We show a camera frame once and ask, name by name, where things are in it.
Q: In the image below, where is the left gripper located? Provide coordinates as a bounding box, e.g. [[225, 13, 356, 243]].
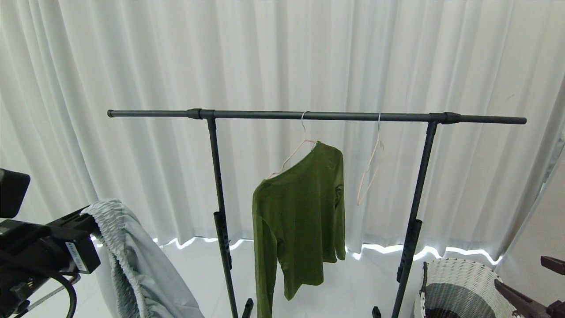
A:
[[0, 238, 102, 293]]

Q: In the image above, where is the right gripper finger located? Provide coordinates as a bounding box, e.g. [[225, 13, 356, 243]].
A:
[[494, 279, 553, 318], [541, 255, 565, 276]]

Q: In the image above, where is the pale grey garment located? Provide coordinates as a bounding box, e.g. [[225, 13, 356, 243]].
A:
[[81, 199, 206, 318]]

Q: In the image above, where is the green printed shirt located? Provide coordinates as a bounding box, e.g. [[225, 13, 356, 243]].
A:
[[252, 141, 346, 318]]

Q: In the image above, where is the pink clothes hanger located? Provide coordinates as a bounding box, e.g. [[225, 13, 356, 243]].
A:
[[265, 111, 318, 180], [356, 114, 385, 206]]

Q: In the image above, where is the white laundry basket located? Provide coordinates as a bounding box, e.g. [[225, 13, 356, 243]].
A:
[[413, 258, 517, 318]]

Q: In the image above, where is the black clothes rack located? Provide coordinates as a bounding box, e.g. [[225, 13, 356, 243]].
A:
[[107, 108, 527, 318]]

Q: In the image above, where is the white curtain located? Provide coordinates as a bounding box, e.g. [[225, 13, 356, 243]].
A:
[[0, 0, 565, 265]]

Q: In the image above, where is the black cable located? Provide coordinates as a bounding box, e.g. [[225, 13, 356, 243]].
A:
[[11, 263, 78, 318]]

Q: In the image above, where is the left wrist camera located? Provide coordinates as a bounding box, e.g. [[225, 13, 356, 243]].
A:
[[0, 169, 51, 248]]

